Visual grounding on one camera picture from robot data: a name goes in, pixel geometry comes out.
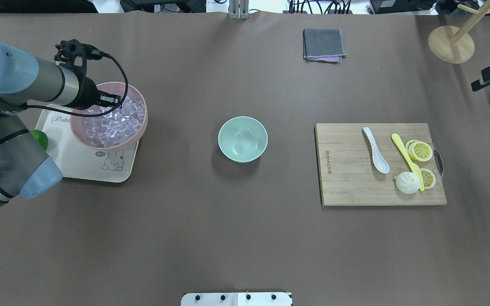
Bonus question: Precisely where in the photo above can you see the single lemon slice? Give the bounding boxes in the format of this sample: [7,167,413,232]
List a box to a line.
[420,168,437,190]

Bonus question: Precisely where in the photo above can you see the grey folded cloth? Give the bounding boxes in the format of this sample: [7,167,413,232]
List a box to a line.
[302,28,348,63]

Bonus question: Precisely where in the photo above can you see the mint green bowl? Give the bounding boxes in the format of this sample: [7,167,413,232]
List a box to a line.
[217,116,269,163]

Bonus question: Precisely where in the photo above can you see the beige rabbit tray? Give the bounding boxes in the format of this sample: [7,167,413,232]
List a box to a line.
[35,110,139,183]

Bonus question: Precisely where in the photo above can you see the yellow plastic knife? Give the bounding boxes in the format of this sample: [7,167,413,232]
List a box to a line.
[391,133,424,191]

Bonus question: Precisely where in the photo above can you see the aluminium frame post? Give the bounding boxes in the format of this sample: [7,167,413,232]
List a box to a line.
[227,0,250,20]

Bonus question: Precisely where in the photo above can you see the stacked lemon slices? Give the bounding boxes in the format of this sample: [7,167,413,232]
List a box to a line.
[406,139,433,162]

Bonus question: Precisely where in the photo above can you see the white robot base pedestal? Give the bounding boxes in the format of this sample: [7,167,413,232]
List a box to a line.
[180,291,293,306]

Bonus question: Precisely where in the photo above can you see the black camera cable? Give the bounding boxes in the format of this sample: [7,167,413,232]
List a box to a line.
[0,51,129,181]

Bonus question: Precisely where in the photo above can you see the bamboo cutting board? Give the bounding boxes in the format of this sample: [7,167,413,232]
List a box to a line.
[315,123,447,207]

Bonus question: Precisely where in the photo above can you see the wooden mug tree stand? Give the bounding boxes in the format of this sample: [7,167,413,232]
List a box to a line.
[427,0,490,64]

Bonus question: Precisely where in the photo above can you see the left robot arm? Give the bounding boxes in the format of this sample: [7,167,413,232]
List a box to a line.
[0,39,128,208]

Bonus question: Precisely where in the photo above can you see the pink bowl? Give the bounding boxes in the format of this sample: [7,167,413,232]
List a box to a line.
[70,82,148,150]

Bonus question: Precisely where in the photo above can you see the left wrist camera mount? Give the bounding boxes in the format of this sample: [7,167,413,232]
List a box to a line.
[54,39,104,78]

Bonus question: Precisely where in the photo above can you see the green lime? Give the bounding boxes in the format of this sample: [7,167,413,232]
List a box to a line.
[31,129,49,150]

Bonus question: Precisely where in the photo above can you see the white ceramic spoon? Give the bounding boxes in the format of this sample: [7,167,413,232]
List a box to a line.
[362,127,390,174]

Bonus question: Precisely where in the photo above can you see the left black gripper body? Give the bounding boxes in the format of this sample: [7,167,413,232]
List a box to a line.
[74,77,100,110]

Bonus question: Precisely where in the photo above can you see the clear ice cubes pile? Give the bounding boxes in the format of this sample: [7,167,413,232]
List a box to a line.
[79,96,147,148]

